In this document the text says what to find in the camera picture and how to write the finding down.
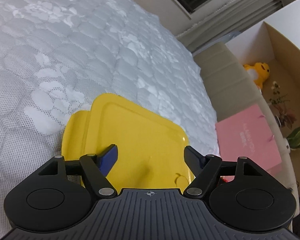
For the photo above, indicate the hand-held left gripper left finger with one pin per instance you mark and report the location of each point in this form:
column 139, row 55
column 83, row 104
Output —
column 108, row 158

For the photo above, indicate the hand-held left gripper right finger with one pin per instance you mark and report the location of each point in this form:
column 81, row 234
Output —
column 192, row 157

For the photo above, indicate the yellow container lid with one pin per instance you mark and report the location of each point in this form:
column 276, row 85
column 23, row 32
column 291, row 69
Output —
column 140, row 135

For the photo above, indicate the pink paper bag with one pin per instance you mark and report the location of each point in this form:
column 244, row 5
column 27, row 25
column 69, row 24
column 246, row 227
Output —
column 247, row 140

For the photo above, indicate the beige bed headboard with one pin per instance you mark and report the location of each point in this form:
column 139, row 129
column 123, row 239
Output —
column 227, row 75

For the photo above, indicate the dried flower sprigs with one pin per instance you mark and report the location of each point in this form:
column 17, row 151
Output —
column 285, row 110

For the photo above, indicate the yellow plush toy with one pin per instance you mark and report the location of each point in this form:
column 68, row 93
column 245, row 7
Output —
column 261, row 70

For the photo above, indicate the grey patterned mattress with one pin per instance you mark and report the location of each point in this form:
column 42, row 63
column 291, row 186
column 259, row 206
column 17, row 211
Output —
column 65, row 42

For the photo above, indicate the beige alcove shelf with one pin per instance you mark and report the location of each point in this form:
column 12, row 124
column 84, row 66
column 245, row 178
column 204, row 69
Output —
column 285, row 47

